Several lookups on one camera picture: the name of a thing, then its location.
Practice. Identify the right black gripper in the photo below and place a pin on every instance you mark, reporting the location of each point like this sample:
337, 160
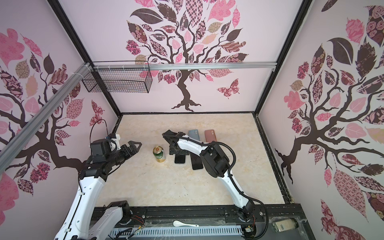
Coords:
172, 151

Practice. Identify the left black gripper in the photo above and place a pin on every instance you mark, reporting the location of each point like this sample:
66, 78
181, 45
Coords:
127, 152

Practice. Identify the light blue phone case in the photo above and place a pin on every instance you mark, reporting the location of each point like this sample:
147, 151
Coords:
194, 134

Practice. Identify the black phone sideways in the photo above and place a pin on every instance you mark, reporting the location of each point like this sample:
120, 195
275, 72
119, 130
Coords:
196, 162

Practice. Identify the pink phone case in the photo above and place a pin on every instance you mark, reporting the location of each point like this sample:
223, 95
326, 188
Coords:
210, 136

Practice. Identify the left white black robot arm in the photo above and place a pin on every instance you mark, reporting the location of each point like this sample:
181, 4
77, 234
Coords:
106, 154

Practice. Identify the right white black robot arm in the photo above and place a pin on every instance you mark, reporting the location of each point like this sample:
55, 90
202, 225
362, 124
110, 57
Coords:
217, 165

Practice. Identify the green gold drink can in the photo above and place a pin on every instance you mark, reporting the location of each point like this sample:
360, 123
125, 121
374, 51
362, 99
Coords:
159, 154

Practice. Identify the white plastic spoon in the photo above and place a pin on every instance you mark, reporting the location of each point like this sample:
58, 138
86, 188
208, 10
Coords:
181, 224

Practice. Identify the white power adapter box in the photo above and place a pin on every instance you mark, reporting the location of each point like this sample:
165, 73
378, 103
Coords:
285, 225

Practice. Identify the black wire basket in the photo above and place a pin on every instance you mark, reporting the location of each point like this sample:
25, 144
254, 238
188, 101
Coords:
119, 77

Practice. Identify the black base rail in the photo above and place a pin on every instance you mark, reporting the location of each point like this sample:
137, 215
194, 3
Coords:
228, 213

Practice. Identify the grey aluminium rail back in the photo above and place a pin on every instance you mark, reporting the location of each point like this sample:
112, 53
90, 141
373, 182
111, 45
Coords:
195, 66

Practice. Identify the grey aluminium rail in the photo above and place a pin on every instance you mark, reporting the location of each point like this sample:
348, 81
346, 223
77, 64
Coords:
195, 66
12, 149

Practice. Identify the white slotted cable duct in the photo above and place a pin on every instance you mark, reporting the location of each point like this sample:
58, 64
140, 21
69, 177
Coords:
168, 232

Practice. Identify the grey aluminium rail left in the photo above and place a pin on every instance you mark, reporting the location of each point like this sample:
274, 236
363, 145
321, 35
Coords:
12, 149

